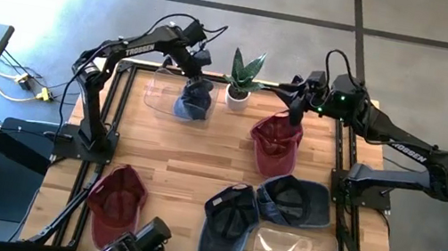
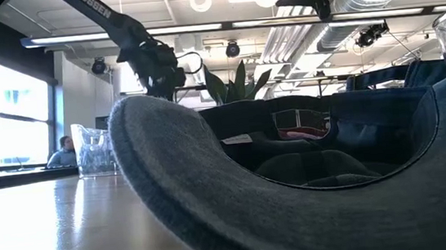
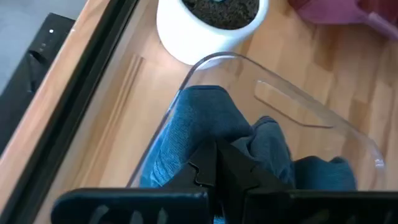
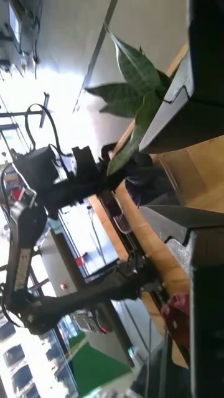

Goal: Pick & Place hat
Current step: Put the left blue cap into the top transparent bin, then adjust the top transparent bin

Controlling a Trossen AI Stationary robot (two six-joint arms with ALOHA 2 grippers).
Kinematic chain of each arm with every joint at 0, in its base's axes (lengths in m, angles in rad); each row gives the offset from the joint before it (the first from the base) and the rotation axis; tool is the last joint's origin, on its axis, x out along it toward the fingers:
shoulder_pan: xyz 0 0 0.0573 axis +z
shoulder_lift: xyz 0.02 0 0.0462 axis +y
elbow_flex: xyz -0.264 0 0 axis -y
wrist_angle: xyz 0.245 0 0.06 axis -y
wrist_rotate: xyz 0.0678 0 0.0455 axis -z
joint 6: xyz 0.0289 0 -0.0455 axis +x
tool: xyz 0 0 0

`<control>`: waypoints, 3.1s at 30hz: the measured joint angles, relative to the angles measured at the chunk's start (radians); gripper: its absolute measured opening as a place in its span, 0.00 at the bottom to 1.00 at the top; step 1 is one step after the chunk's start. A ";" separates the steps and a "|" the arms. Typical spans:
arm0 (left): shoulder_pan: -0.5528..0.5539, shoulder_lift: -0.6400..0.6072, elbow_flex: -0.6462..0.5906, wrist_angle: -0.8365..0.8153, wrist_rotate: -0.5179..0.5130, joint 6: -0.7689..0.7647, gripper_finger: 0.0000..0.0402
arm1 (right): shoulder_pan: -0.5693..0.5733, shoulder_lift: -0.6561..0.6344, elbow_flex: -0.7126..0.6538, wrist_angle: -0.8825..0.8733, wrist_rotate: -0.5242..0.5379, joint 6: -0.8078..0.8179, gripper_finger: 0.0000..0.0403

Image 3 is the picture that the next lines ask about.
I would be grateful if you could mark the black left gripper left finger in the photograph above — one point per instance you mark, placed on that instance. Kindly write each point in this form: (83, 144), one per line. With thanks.
(130, 205)

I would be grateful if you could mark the snake plant in white pot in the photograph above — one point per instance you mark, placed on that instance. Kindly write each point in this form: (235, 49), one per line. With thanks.
(186, 34)

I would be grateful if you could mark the black arched bracket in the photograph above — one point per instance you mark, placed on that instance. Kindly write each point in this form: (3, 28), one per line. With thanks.
(28, 77)

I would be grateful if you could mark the clear plastic bin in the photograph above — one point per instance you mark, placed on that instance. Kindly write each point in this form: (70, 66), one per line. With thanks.
(217, 71)

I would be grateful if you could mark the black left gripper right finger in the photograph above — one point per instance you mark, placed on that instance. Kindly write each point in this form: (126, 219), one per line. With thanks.
(311, 208)

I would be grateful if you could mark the dark navy cap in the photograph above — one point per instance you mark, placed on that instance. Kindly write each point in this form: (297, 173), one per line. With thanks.
(199, 118)

